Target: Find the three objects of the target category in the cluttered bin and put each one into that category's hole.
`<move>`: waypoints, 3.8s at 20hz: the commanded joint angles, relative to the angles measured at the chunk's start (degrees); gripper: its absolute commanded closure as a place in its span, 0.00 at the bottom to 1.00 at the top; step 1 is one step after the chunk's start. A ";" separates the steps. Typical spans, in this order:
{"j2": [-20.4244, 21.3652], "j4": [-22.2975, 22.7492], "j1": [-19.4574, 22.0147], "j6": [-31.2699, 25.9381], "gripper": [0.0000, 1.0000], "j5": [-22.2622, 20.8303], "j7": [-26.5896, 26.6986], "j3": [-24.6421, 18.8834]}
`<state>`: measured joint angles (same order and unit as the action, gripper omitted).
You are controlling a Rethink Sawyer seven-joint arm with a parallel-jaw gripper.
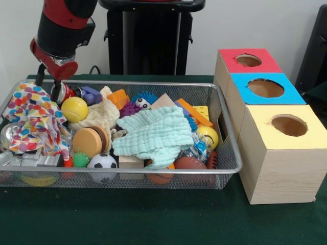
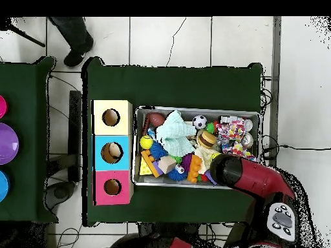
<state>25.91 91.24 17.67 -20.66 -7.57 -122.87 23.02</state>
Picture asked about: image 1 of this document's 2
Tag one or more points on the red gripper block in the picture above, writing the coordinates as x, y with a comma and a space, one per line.
61, 71

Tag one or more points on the colourful polka dot cloth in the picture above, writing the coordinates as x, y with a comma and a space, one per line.
35, 114

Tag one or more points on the plain wooden block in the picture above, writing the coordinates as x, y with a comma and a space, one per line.
163, 102
130, 163

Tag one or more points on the mint green waffle cloth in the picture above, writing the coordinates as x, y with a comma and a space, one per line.
155, 132

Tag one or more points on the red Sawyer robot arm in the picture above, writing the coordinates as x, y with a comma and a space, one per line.
61, 30

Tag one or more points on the wooden box with three holes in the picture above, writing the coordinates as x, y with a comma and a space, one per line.
281, 173

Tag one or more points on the yellow tennis ball toy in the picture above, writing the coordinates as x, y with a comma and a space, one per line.
74, 108

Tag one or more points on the cream waffle cloth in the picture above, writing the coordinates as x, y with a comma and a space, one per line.
104, 112

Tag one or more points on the small soccer ball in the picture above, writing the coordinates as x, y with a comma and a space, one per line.
102, 162

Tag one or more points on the small brown football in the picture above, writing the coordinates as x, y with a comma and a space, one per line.
190, 163

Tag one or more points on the dark green tablecloth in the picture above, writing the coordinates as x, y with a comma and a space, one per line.
319, 94
153, 217

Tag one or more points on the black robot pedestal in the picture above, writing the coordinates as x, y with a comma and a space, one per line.
153, 38

